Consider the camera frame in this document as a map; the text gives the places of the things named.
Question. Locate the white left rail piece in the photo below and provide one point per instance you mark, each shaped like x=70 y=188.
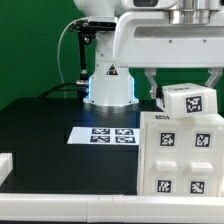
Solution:
x=6 y=166

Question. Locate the white marker sheet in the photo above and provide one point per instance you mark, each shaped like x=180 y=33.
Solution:
x=104 y=135

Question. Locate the black camera on stand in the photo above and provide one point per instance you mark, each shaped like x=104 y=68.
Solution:
x=87 y=28

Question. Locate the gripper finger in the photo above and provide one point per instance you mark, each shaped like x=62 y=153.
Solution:
x=155 y=91
x=215 y=76

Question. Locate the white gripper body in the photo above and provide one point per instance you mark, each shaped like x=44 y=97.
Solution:
x=148 y=40

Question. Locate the white front rail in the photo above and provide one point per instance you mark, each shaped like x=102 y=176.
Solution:
x=115 y=209

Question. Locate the white cabinet drawer box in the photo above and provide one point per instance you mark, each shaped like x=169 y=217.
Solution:
x=186 y=100

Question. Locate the small white cabinet panel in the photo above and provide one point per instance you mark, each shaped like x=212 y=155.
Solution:
x=166 y=165

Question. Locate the large white cabinet body box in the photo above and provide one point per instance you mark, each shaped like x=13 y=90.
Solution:
x=151 y=123

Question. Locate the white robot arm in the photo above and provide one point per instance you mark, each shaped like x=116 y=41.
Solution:
x=113 y=86

